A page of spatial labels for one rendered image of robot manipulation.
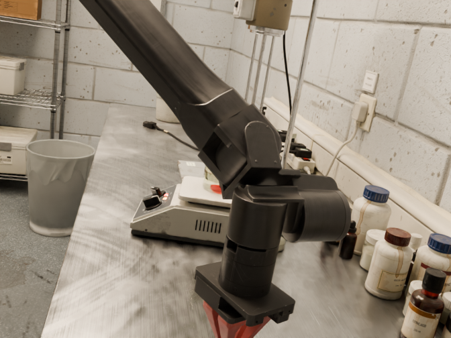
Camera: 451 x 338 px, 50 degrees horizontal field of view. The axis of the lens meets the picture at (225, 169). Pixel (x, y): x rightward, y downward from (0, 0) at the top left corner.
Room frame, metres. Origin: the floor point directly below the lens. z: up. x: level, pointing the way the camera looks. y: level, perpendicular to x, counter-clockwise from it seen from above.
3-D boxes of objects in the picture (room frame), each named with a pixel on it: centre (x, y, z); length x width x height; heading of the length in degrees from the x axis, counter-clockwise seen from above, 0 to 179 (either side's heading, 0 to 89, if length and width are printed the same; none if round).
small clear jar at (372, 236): (0.82, -0.30, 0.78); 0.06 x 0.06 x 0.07
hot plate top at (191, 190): (0.86, 0.02, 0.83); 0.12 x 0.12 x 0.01; 2
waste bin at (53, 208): (2.30, 0.82, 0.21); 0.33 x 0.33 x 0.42
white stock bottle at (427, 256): (0.73, -0.36, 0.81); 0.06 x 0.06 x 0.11
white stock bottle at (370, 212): (0.90, -0.29, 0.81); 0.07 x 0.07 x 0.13
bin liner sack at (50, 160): (2.30, 0.82, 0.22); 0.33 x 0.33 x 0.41
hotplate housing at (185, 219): (0.86, 0.04, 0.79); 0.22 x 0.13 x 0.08; 92
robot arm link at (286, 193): (0.47, -0.05, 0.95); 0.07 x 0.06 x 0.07; 114
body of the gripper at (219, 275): (0.47, -0.04, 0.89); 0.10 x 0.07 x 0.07; 39
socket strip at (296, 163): (1.58, -0.19, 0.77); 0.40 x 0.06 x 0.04; 12
